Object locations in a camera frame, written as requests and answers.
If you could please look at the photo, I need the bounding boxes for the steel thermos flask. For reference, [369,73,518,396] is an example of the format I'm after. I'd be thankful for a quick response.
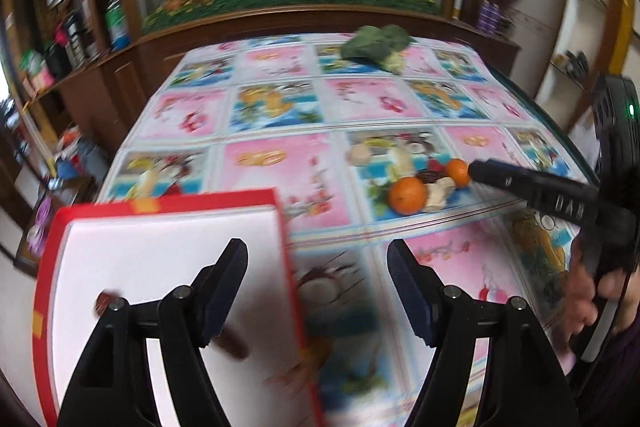
[65,9,96,68]

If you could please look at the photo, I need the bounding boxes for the small orange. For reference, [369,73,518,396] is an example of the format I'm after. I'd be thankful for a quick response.
[445,159,472,188]

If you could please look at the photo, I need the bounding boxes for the dark items on shelf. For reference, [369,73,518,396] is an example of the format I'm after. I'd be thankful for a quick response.
[555,49,591,78]

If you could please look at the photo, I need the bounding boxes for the red-edged white cutting board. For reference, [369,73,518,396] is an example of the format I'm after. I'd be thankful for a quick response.
[31,188,329,427]

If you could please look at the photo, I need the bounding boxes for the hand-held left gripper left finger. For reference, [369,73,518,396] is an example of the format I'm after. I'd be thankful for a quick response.
[57,237,249,427]

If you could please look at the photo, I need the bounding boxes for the person's right forearm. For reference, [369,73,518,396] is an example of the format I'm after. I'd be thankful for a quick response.
[570,302,640,427]

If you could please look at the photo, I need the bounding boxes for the green bok choy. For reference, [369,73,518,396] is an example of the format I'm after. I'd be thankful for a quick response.
[340,25,412,75]

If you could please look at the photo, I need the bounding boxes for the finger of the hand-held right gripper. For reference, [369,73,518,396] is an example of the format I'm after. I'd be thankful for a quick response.
[469,159,599,229]

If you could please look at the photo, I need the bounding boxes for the large orange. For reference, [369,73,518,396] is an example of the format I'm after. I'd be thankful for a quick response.
[388,177,429,216]

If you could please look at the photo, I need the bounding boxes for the wooden display cabinet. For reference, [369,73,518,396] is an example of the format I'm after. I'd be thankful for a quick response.
[0,0,522,158]

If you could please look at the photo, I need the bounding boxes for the beige walnut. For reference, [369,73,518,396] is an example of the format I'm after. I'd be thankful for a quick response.
[425,180,457,210]

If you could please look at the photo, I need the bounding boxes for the yellow gold frame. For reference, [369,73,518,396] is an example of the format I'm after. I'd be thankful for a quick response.
[617,0,640,78]

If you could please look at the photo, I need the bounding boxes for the person's right hand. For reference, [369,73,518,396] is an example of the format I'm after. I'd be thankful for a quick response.
[559,241,640,359]

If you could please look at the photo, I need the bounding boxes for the green plastic bottle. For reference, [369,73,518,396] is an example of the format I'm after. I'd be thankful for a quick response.
[104,0,132,53]

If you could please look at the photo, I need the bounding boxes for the white wall shelf unit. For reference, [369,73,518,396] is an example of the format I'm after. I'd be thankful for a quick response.
[530,0,632,132]

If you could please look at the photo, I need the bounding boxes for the colourful printed tablecloth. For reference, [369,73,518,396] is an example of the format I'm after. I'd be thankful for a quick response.
[95,34,601,427]

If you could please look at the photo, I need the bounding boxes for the table with dark rim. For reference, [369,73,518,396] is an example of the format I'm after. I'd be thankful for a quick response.
[470,42,601,188]

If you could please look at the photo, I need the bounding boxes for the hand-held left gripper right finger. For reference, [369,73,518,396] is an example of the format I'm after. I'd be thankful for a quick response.
[387,238,577,427]

